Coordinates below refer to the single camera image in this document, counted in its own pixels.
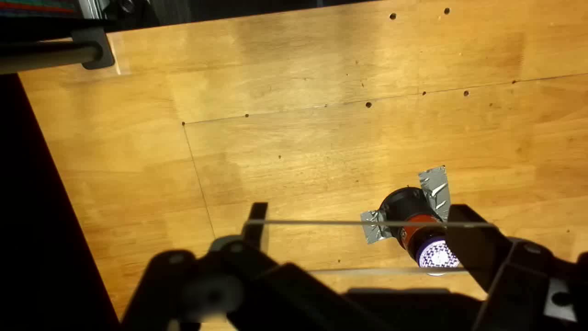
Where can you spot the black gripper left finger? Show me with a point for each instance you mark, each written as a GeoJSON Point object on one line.
{"type": "Point", "coordinates": [245, 288]}

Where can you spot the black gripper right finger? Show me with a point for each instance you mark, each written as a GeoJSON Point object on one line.
{"type": "Point", "coordinates": [521, 288]}

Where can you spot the grey table clamp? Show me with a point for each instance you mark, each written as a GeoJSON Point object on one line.
{"type": "Point", "coordinates": [98, 49]}

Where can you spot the thin metal pole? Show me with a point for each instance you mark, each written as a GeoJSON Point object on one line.
{"type": "Point", "coordinates": [43, 56]}

